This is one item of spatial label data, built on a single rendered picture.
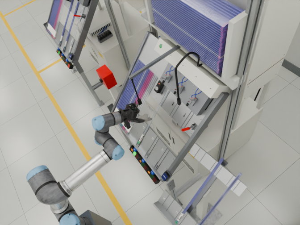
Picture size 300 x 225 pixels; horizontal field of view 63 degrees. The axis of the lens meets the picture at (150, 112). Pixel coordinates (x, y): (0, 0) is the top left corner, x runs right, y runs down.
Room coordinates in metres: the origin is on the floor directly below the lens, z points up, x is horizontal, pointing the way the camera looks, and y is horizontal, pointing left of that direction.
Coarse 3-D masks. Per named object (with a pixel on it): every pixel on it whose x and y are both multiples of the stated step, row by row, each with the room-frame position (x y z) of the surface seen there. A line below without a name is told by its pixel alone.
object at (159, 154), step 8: (136, 128) 0.90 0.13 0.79; (144, 128) 0.86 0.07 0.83; (136, 136) 0.86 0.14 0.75; (144, 136) 0.82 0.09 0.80; (152, 136) 0.78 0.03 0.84; (136, 144) 0.81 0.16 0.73; (144, 144) 0.78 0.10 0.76; (152, 144) 0.74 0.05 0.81; (160, 144) 0.70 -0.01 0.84; (144, 152) 0.73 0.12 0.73; (152, 152) 0.70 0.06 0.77; (160, 152) 0.66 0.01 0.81; (168, 152) 0.63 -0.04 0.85; (152, 160) 0.65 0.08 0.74; (160, 160) 0.62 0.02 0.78; (168, 160) 0.59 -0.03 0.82; (160, 168) 0.58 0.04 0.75
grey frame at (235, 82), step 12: (144, 0) 1.36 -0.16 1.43; (252, 0) 0.68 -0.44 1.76; (252, 12) 0.66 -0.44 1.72; (252, 24) 0.65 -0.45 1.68; (156, 36) 1.35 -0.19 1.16; (252, 36) 0.66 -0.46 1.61; (180, 48) 1.01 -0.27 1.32; (240, 60) 0.68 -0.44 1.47; (240, 72) 0.66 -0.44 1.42; (228, 84) 0.67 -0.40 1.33; (240, 84) 0.66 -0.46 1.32; (228, 108) 0.68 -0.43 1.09; (228, 120) 0.66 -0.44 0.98; (228, 132) 0.66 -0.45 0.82; (132, 144) 1.17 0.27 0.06
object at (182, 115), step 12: (144, 48) 1.27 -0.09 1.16; (144, 60) 1.21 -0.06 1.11; (156, 72) 1.08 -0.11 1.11; (156, 84) 1.02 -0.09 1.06; (156, 96) 0.96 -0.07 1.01; (168, 96) 0.90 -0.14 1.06; (168, 108) 0.84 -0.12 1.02; (180, 108) 0.79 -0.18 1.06; (180, 120) 0.73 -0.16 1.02; (192, 120) 0.69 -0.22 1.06; (192, 132) 0.63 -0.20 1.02
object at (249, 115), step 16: (160, 112) 1.08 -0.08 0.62; (224, 112) 0.91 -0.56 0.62; (240, 112) 0.87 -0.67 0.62; (256, 112) 0.83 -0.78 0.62; (160, 128) 1.10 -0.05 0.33; (176, 128) 0.90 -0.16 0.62; (208, 128) 0.82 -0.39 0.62; (240, 128) 0.77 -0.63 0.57; (176, 144) 0.88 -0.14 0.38; (208, 144) 0.70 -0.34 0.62; (240, 144) 0.80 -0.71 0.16; (192, 160) 0.69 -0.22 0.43
